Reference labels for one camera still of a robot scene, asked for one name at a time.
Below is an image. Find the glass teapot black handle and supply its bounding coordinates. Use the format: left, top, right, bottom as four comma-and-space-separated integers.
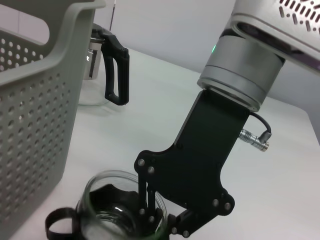
78, 22, 131, 108

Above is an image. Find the glass teacup black holder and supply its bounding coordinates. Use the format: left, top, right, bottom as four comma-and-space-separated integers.
45, 169, 176, 240

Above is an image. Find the right wrist camera silver housing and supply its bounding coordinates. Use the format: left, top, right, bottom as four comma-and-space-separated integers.
229, 0, 320, 72

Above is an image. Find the grey perforated plastic storage bin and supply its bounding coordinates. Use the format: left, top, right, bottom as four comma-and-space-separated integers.
0, 0, 107, 231

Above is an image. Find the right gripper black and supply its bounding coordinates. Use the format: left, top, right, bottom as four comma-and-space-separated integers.
136, 89, 251, 240

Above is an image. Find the right gripper cable with connectors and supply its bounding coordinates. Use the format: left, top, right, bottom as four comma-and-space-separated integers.
238, 111, 273, 153

